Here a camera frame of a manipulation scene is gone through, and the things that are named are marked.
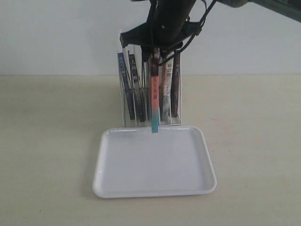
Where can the black grey spine book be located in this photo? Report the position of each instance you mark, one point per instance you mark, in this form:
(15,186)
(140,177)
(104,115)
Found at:
(140,112)

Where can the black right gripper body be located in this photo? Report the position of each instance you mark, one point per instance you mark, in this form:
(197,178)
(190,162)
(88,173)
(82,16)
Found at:
(167,25)

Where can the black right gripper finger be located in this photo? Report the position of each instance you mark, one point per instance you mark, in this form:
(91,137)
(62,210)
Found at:
(147,52)
(135,36)

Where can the red teal spine book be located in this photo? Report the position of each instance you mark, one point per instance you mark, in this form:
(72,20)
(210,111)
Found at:
(154,92)

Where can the dark brown spine book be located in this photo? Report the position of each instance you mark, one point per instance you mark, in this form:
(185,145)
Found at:
(175,85)

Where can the blue spine book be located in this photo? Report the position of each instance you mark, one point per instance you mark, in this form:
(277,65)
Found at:
(125,81)

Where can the light grey spine book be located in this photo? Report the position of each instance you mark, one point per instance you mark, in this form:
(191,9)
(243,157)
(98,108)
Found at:
(167,71)

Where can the white plastic tray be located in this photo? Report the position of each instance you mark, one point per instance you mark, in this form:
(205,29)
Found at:
(134,162)

